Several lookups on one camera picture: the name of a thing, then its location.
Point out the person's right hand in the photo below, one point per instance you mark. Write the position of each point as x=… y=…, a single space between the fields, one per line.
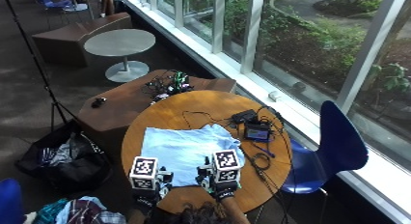
x=205 y=176

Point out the person's left hand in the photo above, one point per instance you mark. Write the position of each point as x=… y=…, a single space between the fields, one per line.
x=165 y=178

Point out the white marker cube, left glove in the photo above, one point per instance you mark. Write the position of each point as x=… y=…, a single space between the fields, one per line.
x=144 y=172

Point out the white marker cube, glove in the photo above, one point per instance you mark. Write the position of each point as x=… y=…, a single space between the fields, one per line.
x=225 y=166
x=144 y=172

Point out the white marker cube, right glove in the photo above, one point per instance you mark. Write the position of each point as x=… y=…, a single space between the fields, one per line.
x=225 y=166

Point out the light blue t-shirt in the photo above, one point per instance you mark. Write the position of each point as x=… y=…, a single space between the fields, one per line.
x=184 y=150

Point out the blue pen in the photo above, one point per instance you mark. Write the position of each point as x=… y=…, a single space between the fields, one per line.
x=264 y=149

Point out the small screen device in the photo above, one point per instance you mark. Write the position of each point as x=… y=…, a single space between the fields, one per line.
x=257 y=132

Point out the black electronics box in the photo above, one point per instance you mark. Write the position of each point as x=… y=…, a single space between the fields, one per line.
x=244 y=116

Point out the pile of mixed clothes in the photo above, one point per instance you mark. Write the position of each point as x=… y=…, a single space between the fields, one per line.
x=79 y=211

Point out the brown angular bench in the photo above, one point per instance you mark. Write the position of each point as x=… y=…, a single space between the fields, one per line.
x=72 y=37
x=128 y=105

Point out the black bag of clothes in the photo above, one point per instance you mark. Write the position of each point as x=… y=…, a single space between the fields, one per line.
x=64 y=159

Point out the small black device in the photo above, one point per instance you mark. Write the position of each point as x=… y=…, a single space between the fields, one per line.
x=99 y=102

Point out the small white object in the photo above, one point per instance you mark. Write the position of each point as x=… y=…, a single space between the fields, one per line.
x=274 y=95

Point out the blue plastic chair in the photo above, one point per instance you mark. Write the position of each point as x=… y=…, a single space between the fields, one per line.
x=10 y=203
x=338 y=146
x=53 y=0

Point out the small dark round object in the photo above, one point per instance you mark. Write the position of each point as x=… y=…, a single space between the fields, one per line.
x=298 y=86

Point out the black tripod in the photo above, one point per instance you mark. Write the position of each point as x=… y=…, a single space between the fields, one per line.
x=39 y=66

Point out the round grey pedestal table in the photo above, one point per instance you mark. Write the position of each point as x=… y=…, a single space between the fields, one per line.
x=121 y=45

